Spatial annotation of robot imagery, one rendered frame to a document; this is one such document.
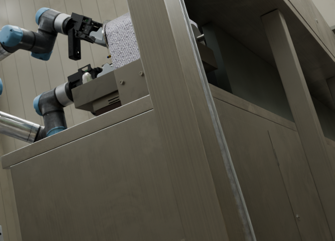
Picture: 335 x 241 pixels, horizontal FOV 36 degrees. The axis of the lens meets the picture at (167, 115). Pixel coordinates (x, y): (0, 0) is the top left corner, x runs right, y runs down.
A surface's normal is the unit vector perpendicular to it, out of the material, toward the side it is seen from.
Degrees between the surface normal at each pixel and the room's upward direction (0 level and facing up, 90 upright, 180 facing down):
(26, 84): 90
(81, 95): 90
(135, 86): 90
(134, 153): 90
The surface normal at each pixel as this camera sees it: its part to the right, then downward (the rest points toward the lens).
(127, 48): -0.47, -0.13
